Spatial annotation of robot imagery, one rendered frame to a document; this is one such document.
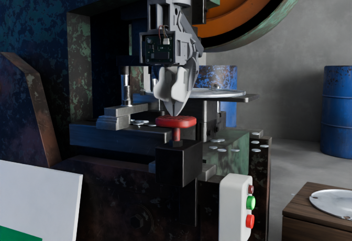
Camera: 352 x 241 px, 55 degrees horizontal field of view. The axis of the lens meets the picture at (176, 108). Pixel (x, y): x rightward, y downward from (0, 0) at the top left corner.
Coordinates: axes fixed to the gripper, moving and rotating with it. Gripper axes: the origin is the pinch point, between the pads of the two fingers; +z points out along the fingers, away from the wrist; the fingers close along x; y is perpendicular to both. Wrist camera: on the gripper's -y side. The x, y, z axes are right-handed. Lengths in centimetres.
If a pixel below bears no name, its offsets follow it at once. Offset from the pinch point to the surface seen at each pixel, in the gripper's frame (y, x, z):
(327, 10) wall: -363, 6, -72
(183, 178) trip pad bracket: 2.8, 2.9, 12.5
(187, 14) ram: -36.4, -14.5, -23.6
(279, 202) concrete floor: -158, -5, 78
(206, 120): -28.8, -5.1, 6.5
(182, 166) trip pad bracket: 2.9, 2.8, 10.1
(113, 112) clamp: -9.6, -21.9, 3.2
